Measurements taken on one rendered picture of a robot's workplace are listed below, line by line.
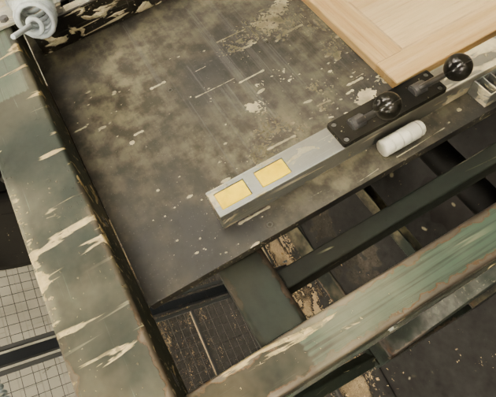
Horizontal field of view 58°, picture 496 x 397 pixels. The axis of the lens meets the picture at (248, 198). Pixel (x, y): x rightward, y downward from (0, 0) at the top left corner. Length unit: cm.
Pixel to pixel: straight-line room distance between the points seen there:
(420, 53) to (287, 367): 59
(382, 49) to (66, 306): 67
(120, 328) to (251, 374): 17
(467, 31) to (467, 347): 183
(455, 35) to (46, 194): 75
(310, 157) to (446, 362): 203
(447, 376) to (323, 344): 209
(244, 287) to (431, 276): 27
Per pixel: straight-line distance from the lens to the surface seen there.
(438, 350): 261
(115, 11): 103
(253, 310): 68
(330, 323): 58
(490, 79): 88
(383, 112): 62
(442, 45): 91
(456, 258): 64
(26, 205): 70
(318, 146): 71
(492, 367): 251
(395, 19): 95
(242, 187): 67
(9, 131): 80
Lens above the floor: 206
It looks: 38 degrees down
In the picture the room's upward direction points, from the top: 100 degrees counter-clockwise
